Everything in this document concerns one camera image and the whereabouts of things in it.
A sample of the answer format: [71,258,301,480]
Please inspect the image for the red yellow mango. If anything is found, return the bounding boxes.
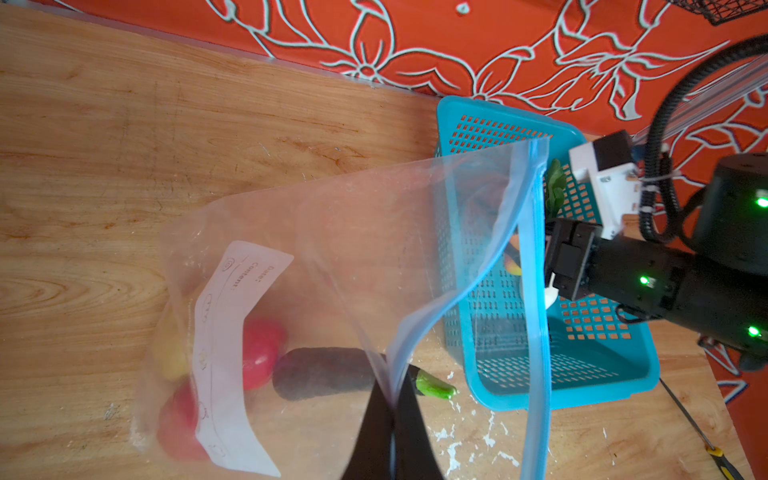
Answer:
[503,234,522,277]

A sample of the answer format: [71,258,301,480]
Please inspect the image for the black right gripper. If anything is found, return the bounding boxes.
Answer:
[545,219,767,360]

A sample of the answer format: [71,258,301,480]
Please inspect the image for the black wire wall basket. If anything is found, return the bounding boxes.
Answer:
[667,0,767,26]

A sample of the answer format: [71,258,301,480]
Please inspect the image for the red tomato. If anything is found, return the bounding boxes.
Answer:
[242,318,287,391]

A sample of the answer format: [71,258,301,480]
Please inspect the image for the black screwdriver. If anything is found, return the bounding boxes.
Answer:
[659,379,744,480]

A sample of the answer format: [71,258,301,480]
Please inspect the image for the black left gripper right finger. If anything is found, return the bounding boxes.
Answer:
[392,374,444,480]

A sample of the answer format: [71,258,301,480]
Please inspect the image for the green lettuce leaf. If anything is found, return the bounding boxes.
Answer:
[545,159,567,220]

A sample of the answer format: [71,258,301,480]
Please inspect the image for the yellow potato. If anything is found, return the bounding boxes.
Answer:
[151,323,189,381]

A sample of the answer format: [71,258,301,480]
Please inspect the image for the dark eggplant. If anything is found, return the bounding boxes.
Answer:
[271,346,458,402]

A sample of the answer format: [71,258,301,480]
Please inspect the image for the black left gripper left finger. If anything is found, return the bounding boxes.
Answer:
[341,381,393,480]

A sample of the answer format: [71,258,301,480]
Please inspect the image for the clear zip top bag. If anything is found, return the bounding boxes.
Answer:
[131,139,552,479]

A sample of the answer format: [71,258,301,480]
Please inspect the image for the dark red apple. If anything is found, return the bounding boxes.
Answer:
[156,381,209,461]

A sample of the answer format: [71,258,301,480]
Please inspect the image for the teal plastic basket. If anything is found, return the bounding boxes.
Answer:
[434,97,660,411]

